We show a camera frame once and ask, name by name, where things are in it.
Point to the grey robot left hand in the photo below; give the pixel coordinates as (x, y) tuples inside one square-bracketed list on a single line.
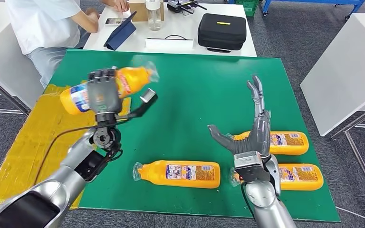
[(103, 94)]

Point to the blue metal cart frame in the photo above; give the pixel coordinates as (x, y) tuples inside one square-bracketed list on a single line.
[(352, 2)]

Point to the clear plastic water bottle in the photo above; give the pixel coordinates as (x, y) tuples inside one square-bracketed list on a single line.
[(154, 19)]

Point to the flat white box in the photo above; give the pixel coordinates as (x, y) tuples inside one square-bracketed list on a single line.
[(170, 45)]

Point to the white desk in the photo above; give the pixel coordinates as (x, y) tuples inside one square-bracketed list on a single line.
[(182, 25)]

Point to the black smartphone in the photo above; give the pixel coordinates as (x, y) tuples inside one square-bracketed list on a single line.
[(116, 21)]

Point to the green plastic crate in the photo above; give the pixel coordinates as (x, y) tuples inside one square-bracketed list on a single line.
[(248, 6)]

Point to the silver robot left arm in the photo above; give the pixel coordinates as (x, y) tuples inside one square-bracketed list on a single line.
[(69, 176)]

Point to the person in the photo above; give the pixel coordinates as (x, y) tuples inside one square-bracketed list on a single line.
[(44, 25)]

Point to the green table mat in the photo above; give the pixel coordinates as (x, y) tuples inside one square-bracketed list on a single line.
[(185, 104)]

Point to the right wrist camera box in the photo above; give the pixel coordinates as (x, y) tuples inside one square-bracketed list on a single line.
[(248, 166)]

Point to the person's right hand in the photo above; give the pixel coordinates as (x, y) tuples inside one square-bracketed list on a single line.
[(91, 14)]

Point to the brown cardboard box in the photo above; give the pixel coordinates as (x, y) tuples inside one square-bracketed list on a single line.
[(138, 11)]

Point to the white side table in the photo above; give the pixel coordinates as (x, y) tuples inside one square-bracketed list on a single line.
[(0, 63)]

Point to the person's hand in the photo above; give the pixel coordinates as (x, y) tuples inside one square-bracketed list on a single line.
[(91, 14), (121, 5)]

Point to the person's left hand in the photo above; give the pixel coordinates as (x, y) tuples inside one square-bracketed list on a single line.
[(121, 5)]

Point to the white table with metal legs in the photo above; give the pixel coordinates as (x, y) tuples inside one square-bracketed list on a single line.
[(343, 72)]

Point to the black zip carry case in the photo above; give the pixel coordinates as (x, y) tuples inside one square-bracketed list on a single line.
[(221, 33)]

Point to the black remote controller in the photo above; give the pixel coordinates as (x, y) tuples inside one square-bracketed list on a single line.
[(177, 6)]

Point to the orange detergent bottle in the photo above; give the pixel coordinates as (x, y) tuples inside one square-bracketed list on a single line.
[(132, 80), (302, 177), (176, 174), (289, 143)]

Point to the yellow taped cardboard sheet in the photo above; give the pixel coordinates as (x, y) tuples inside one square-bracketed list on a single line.
[(28, 151)]

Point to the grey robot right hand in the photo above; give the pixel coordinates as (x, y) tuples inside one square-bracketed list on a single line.
[(259, 135)]

